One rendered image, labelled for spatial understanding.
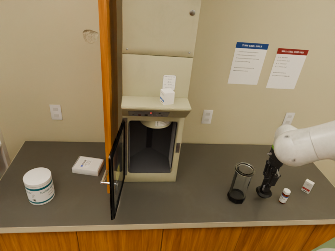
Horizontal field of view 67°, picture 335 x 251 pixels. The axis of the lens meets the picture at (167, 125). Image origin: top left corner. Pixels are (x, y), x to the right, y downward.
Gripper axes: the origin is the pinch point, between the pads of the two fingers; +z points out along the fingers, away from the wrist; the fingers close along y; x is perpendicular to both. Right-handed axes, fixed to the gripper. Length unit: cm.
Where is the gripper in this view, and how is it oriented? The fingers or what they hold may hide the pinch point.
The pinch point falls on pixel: (265, 185)
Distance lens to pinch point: 160.2
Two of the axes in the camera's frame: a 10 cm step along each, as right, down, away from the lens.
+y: 1.0, 5.3, -8.4
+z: -0.9, 8.5, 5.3
